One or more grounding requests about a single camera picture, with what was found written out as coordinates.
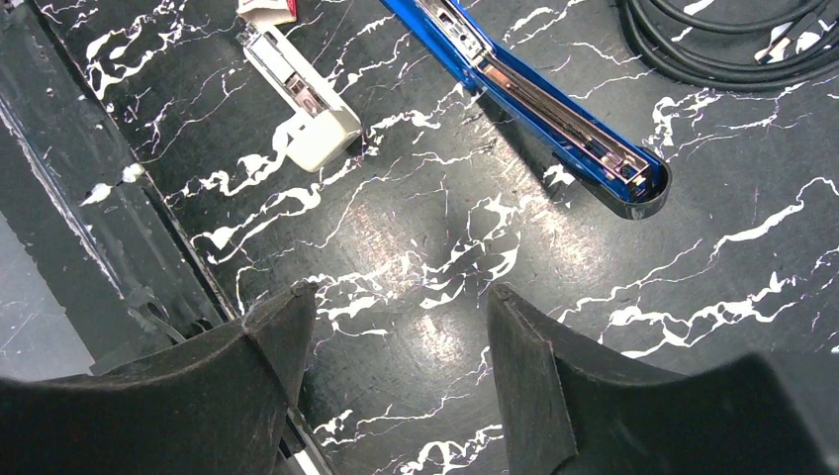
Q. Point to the red white staple box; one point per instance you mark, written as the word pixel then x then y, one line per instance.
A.
pixel 267 12

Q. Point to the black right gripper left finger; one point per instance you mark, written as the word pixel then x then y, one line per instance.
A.
pixel 215 403

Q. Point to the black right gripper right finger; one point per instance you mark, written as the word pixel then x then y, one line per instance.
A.
pixel 570 405

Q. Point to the beige small stapler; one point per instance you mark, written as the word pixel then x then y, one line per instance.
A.
pixel 323 124

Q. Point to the blue stapler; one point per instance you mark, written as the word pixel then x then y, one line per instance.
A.
pixel 629 179

